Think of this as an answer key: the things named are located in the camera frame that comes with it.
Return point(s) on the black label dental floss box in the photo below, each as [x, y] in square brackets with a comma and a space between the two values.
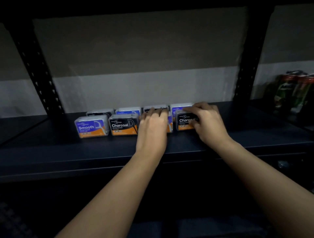
[184, 121]

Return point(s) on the person's right hand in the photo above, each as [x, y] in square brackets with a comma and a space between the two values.
[212, 127]

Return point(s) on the row of green drink cans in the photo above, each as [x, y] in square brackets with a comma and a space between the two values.
[282, 90]

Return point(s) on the blue label dental floss box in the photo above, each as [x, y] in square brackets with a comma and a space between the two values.
[169, 125]

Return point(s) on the person's right forearm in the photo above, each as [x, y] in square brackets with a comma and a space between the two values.
[269, 181]

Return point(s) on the person's left hand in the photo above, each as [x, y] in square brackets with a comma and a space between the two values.
[152, 134]

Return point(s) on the person's left forearm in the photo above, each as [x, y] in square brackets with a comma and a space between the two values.
[117, 196]

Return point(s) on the group of floss boxes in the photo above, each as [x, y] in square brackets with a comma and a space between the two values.
[92, 128]

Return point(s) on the dark metal shelf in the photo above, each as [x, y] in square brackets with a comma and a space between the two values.
[73, 157]

